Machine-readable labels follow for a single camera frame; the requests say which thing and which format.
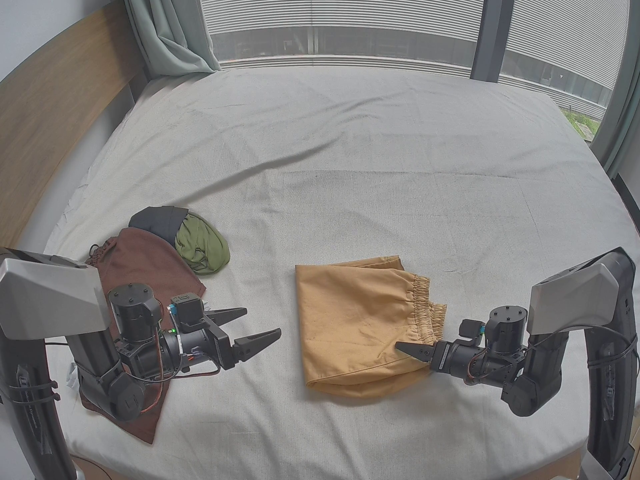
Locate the window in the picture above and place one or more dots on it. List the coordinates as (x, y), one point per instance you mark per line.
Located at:
(350, 13)

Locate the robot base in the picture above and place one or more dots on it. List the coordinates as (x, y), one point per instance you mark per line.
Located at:
(80, 470)

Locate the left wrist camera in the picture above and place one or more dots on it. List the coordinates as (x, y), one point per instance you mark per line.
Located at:
(187, 310)

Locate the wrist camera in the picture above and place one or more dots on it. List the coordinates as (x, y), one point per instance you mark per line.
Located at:
(187, 310)
(472, 330)

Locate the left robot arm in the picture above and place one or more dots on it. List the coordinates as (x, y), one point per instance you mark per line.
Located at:
(50, 293)

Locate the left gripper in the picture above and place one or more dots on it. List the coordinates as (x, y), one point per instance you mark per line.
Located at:
(210, 345)

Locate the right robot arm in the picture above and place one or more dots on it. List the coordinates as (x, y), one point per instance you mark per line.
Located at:
(570, 298)

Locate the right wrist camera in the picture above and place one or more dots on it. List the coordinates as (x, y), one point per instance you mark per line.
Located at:
(472, 330)

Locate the brown garment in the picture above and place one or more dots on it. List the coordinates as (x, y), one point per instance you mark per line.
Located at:
(145, 263)

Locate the grey-green curtain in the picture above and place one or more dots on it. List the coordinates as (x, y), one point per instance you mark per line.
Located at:
(627, 138)
(170, 53)

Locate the black garment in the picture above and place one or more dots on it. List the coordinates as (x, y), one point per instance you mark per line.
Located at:
(155, 223)

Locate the bed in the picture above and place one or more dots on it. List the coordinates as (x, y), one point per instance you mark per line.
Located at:
(380, 133)

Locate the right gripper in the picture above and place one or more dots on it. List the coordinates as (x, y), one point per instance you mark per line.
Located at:
(457, 359)

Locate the green garment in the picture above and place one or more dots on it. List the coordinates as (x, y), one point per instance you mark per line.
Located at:
(202, 245)

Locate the tan shorts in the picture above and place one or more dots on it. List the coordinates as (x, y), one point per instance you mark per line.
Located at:
(350, 328)

